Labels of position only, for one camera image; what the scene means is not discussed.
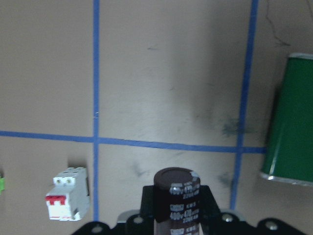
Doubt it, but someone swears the green terminal block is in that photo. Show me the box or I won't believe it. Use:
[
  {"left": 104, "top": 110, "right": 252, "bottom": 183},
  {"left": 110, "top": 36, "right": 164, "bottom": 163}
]
[{"left": 0, "top": 176, "right": 5, "bottom": 194}]

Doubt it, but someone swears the white red circuit breaker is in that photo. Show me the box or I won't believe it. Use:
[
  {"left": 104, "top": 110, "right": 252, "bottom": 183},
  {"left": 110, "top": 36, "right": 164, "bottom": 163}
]
[{"left": 45, "top": 167, "right": 90, "bottom": 221}]

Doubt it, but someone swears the green conveyor belt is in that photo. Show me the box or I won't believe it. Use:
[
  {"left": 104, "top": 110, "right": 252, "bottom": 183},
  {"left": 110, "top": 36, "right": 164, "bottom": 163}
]
[{"left": 261, "top": 53, "right": 313, "bottom": 186}]

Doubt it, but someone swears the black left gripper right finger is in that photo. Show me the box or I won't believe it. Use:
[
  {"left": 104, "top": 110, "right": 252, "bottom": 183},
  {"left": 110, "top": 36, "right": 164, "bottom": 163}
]
[{"left": 199, "top": 186, "right": 304, "bottom": 235}]

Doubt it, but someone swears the dark brown cylindrical capacitor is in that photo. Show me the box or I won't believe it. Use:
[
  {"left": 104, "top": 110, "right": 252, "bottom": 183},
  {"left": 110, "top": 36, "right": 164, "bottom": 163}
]
[{"left": 154, "top": 167, "right": 201, "bottom": 235}]

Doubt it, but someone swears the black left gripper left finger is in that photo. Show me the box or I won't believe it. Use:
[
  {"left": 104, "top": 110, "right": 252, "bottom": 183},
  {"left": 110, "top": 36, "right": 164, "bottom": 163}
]
[{"left": 74, "top": 186, "right": 154, "bottom": 235}]

